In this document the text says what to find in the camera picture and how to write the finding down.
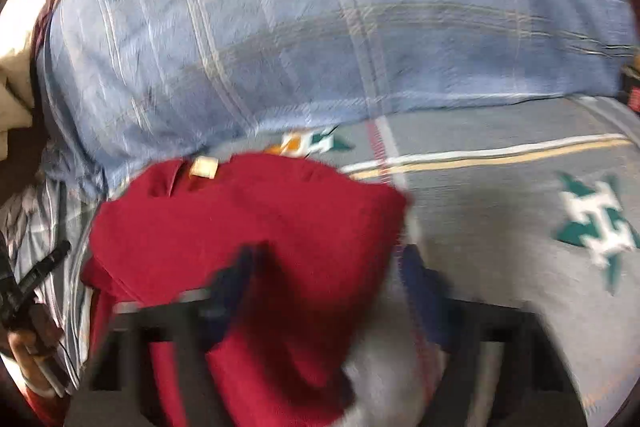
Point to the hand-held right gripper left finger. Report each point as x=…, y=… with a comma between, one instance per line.
x=231, y=288

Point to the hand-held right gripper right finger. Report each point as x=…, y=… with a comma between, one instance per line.
x=421, y=288

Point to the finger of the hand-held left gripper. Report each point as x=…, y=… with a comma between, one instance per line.
x=46, y=266

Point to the red garment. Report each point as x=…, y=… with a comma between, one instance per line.
x=280, y=227

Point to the person's left hand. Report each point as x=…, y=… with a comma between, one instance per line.
x=31, y=349

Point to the grey printed bed sheet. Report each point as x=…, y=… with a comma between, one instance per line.
x=500, y=217

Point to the cream cloth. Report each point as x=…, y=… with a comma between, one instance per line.
x=12, y=77

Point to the blue plaid pillow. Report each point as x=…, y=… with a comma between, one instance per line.
x=320, y=32

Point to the red plastic bag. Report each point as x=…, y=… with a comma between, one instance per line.
x=632, y=89

